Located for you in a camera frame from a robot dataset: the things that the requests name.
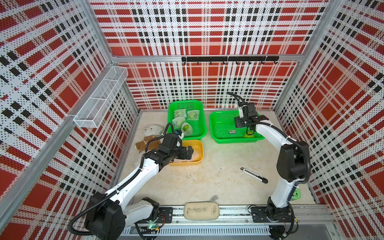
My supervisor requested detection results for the beige sponge block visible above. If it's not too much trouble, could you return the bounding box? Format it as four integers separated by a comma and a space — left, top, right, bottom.
184, 202, 220, 221

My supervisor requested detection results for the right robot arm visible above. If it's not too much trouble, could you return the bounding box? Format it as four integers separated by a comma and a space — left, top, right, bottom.
227, 92, 311, 222

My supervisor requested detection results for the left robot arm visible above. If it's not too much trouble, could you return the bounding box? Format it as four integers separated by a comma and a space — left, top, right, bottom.
67, 123, 194, 240

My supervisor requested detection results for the black hook rail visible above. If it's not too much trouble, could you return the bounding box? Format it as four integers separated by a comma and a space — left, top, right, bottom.
181, 56, 280, 64

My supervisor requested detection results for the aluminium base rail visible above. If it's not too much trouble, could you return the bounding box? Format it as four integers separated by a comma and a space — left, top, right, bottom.
113, 202, 341, 240

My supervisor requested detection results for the black pen tool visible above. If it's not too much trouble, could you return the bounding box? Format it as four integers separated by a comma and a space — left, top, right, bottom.
240, 167, 269, 184

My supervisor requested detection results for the yellow plastic bowl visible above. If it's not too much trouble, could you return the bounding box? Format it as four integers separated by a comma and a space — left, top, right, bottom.
170, 140, 204, 167

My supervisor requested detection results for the green tape roll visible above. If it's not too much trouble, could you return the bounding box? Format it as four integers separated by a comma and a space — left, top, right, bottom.
291, 188, 301, 201

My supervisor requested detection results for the white teddy bear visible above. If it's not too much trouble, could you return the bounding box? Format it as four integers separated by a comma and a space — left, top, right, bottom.
136, 125, 164, 153

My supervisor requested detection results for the green basket with fruit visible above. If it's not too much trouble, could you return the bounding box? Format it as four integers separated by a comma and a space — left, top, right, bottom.
209, 110, 265, 144

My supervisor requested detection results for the clear wall shelf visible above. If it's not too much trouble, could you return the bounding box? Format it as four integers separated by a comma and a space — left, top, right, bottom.
74, 66, 128, 129

